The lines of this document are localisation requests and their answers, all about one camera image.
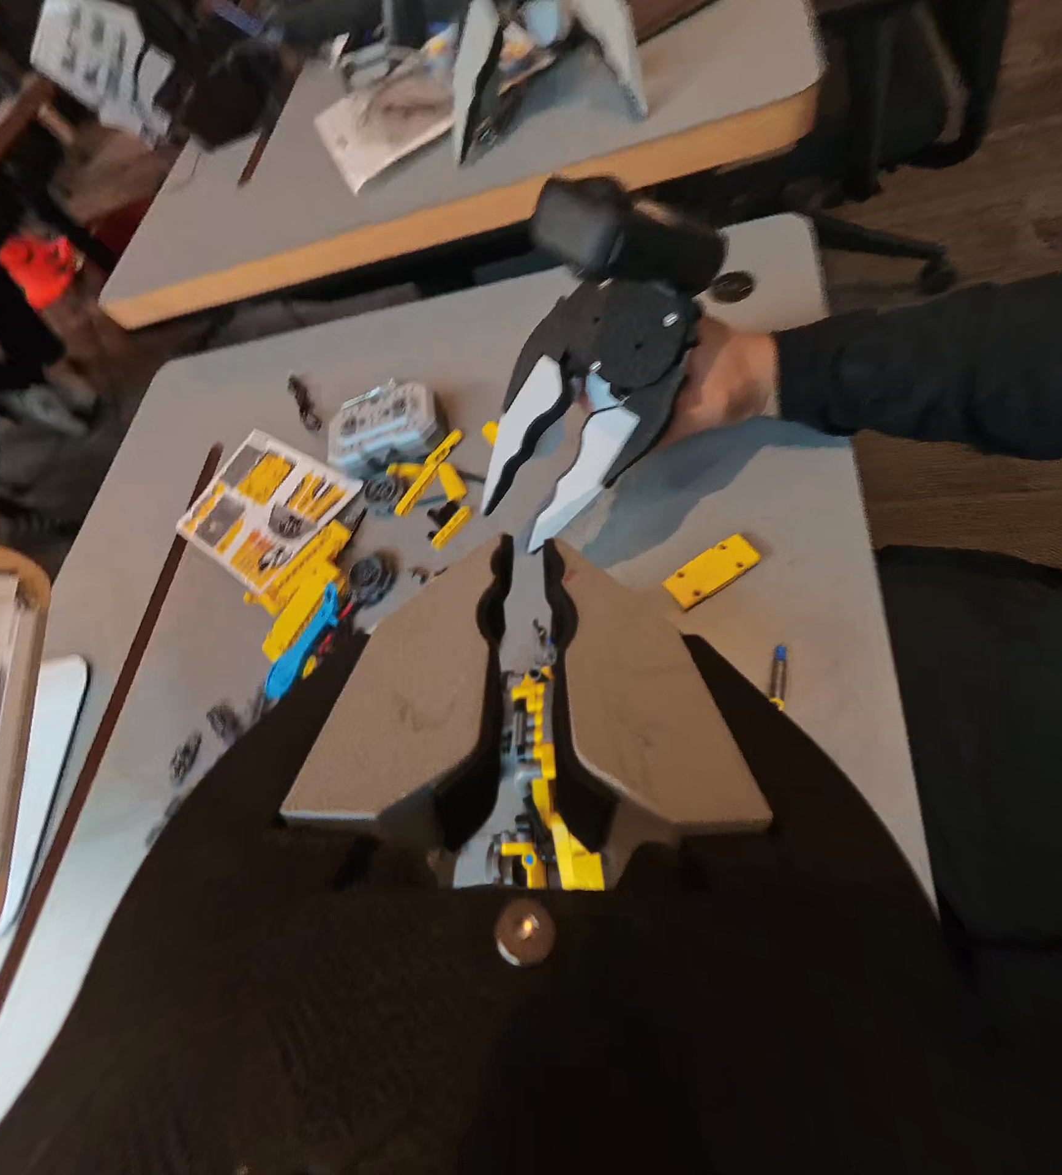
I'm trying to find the dark grey toothed hub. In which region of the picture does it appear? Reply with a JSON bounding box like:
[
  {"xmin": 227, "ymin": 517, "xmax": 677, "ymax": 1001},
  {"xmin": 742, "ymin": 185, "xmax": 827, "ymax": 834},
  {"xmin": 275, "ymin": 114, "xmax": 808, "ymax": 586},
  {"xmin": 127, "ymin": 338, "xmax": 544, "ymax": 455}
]
[{"xmin": 347, "ymin": 553, "xmax": 401, "ymax": 607}]

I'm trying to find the white stand base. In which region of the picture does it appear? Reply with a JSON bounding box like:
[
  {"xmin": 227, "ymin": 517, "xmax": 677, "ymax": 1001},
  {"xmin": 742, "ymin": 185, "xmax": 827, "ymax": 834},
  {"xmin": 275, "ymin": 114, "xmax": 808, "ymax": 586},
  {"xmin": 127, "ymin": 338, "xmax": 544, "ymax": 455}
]
[{"xmin": 0, "ymin": 653, "xmax": 92, "ymax": 938}]

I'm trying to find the red plastic object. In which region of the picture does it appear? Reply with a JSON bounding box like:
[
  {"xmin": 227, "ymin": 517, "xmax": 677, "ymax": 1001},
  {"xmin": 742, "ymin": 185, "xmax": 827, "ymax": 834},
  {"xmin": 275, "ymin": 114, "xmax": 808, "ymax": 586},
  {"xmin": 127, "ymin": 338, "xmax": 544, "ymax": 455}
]
[{"xmin": 0, "ymin": 235, "xmax": 84, "ymax": 311}]

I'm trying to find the grey battery box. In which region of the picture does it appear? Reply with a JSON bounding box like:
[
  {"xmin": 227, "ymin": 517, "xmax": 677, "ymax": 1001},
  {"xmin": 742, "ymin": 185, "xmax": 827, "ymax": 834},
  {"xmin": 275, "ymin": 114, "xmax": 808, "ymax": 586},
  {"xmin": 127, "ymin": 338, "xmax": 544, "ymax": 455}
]
[{"xmin": 328, "ymin": 381, "xmax": 446, "ymax": 469}]

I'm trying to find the pile of mixed small bricks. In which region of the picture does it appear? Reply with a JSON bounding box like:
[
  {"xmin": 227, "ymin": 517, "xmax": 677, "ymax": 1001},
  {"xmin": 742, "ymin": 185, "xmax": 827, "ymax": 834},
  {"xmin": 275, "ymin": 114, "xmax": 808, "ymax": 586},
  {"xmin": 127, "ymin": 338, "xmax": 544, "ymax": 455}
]
[{"xmin": 165, "ymin": 566, "xmax": 377, "ymax": 800}]

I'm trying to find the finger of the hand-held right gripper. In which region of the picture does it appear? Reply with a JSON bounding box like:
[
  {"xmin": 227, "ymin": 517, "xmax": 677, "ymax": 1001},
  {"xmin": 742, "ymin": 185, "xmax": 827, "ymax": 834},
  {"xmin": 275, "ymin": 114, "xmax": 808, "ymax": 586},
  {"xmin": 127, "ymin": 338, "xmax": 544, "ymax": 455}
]
[
  {"xmin": 527, "ymin": 367, "xmax": 646, "ymax": 557},
  {"xmin": 480, "ymin": 354, "xmax": 580, "ymax": 519}
]

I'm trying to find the yellow grey brick vehicle model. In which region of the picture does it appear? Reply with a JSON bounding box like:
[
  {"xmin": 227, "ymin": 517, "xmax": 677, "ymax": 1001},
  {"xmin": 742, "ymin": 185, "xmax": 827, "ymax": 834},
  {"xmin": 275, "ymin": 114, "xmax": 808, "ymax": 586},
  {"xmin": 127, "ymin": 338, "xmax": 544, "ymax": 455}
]
[{"xmin": 485, "ymin": 665, "xmax": 608, "ymax": 893}]

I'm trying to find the person's right hand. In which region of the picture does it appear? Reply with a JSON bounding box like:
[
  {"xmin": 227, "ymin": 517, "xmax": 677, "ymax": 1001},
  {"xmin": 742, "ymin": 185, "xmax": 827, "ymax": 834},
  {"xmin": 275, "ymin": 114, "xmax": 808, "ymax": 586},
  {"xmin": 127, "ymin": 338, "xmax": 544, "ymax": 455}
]
[{"xmin": 670, "ymin": 317, "xmax": 782, "ymax": 445}]

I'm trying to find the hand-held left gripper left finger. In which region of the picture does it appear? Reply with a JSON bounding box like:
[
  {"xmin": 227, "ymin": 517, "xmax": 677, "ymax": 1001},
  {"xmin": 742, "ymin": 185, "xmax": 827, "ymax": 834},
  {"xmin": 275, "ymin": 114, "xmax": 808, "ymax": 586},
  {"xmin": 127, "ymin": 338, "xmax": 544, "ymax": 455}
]
[{"xmin": 280, "ymin": 535, "xmax": 516, "ymax": 850}]

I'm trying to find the long yellow curved panel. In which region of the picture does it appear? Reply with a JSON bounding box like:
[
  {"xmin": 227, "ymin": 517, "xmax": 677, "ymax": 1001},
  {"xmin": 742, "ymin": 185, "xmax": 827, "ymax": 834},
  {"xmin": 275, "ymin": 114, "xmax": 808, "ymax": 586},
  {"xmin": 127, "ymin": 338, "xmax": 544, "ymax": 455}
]
[{"xmin": 261, "ymin": 588, "xmax": 330, "ymax": 662}]

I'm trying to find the white printed box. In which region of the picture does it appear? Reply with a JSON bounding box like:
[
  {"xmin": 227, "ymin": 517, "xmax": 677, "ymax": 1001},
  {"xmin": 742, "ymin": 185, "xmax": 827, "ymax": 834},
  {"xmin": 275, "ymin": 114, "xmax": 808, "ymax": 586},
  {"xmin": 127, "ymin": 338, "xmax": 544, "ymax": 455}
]
[{"xmin": 30, "ymin": 0, "xmax": 177, "ymax": 143}]

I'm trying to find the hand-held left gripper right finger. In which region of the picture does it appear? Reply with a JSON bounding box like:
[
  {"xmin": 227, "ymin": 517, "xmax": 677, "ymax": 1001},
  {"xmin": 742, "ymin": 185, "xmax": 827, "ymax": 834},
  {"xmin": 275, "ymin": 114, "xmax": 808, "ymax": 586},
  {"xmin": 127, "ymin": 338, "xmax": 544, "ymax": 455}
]
[{"xmin": 544, "ymin": 538, "xmax": 775, "ymax": 853}]

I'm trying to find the blue brick separator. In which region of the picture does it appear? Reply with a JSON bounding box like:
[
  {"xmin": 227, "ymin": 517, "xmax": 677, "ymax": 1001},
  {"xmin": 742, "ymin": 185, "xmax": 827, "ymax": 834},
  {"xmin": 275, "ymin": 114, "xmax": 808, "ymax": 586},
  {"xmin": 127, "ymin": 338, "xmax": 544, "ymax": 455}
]
[{"xmin": 265, "ymin": 583, "xmax": 344, "ymax": 703}]

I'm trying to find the person's black clothing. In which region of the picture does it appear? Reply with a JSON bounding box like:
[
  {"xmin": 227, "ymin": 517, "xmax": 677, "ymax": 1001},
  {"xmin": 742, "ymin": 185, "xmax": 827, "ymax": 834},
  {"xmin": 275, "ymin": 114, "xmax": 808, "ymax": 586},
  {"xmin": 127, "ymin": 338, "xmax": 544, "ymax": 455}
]
[{"xmin": 875, "ymin": 543, "xmax": 1062, "ymax": 1175}]

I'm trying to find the person's right forearm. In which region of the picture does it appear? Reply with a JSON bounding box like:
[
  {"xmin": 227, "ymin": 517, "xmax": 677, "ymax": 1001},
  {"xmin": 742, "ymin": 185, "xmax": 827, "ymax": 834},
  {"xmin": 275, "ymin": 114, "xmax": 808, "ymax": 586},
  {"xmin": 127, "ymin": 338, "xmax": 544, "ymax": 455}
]
[{"xmin": 770, "ymin": 261, "xmax": 1062, "ymax": 460}]

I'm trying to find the long yellow beam assembly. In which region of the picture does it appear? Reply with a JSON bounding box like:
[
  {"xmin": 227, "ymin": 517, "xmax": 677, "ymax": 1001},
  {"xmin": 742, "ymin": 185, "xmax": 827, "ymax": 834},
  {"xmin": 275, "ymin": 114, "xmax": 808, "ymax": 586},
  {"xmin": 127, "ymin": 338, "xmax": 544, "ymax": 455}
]
[{"xmin": 247, "ymin": 519, "xmax": 354, "ymax": 617}]

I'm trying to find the yellow sticker sheet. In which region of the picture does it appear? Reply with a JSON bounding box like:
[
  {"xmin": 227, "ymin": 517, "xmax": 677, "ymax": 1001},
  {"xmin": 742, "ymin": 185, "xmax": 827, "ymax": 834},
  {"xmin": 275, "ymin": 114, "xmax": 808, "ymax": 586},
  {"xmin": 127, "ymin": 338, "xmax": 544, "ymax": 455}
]
[{"xmin": 178, "ymin": 429, "xmax": 366, "ymax": 590}]

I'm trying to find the open paper booklet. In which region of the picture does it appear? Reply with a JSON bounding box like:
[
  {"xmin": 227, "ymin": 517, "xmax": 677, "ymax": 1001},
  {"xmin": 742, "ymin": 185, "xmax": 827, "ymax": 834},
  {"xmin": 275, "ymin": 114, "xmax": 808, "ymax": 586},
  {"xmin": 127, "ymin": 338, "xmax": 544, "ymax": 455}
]
[{"xmin": 315, "ymin": 69, "xmax": 459, "ymax": 197}]

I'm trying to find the long yellow holed beam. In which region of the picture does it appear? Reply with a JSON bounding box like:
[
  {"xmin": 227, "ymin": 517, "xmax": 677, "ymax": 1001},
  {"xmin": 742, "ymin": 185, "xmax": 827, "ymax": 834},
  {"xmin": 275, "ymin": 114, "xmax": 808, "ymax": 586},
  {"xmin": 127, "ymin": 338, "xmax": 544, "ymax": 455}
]
[{"xmin": 392, "ymin": 429, "xmax": 465, "ymax": 516}]

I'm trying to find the black office chair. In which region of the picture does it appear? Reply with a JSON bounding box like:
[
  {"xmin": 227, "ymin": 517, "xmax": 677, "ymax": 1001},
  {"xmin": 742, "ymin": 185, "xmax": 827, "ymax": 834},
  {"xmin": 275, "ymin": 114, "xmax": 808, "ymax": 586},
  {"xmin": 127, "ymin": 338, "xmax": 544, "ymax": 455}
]
[{"xmin": 808, "ymin": 0, "xmax": 1015, "ymax": 297}]

